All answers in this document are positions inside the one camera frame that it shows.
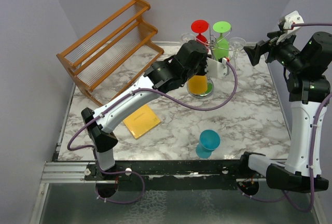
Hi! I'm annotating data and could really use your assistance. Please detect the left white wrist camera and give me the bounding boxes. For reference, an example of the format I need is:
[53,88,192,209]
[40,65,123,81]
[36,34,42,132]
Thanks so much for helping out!
[205,58,230,79]

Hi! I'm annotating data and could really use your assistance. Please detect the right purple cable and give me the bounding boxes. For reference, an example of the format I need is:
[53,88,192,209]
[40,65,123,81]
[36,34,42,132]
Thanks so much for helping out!
[282,22,332,213]

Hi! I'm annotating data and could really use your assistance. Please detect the chrome wine glass rack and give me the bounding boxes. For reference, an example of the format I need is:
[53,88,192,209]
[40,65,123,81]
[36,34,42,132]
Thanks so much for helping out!
[187,35,246,99]

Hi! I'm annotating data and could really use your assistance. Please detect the orange plastic wine glass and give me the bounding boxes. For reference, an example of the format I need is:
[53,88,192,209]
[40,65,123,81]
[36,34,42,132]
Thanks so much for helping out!
[187,75,208,94]

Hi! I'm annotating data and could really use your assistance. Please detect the green plastic wine glass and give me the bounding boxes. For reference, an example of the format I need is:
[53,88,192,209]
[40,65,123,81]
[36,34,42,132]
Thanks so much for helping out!
[213,21,231,61]

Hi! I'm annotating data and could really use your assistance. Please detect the red plastic wine glass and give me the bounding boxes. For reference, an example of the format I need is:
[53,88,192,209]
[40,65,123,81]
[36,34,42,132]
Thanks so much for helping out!
[191,19,209,52]

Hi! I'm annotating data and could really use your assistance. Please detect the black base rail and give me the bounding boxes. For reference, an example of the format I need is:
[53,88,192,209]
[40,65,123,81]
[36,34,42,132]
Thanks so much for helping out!
[85,153,270,192]

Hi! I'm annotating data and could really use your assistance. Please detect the clear champagne flute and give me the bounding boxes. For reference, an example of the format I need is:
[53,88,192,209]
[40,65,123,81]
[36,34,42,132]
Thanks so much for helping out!
[228,37,246,69]
[180,33,196,44]

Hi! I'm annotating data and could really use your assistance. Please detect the yellow book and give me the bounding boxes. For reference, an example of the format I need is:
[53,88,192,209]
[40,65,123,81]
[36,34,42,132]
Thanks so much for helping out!
[123,104,161,139]

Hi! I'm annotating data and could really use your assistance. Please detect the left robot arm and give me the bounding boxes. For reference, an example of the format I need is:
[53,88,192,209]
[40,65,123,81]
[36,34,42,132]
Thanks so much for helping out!
[81,40,208,180]

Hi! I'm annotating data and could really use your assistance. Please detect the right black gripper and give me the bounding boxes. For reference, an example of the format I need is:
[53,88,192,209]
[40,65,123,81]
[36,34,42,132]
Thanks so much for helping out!
[245,29,307,73]

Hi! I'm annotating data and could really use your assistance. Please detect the wooden shelf rack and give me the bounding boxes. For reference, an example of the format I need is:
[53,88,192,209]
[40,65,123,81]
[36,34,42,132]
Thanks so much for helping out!
[57,0,164,106]

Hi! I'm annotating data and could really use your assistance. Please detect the blue plastic wine glass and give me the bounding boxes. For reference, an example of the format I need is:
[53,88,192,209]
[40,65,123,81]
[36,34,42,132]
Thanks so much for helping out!
[196,130,220,159]

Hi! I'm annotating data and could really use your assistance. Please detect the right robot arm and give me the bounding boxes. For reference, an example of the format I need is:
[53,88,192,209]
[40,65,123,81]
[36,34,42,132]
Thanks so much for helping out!
[238,31,331,193]

